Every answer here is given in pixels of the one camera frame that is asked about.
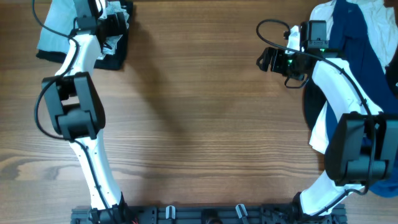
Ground light blue denim shorts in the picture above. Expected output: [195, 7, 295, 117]
[37, 0, 131, 63]

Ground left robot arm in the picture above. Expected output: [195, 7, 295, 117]
[37, 12, 134, 223]

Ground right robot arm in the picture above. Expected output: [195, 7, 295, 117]
[256, 47, 397, 220]

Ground folded black garment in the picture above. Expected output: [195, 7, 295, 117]
[53, 1, 133, 70]

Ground navy blue garment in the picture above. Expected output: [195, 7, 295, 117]
[325, 0, 398, 198]

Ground black garment at right edge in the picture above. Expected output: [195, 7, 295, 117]
[386, 63, 397, 94]

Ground white shirt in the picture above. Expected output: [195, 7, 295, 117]
[308, 0, 398, 155]

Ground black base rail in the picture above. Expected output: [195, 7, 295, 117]
[70, 203, 348, 224]

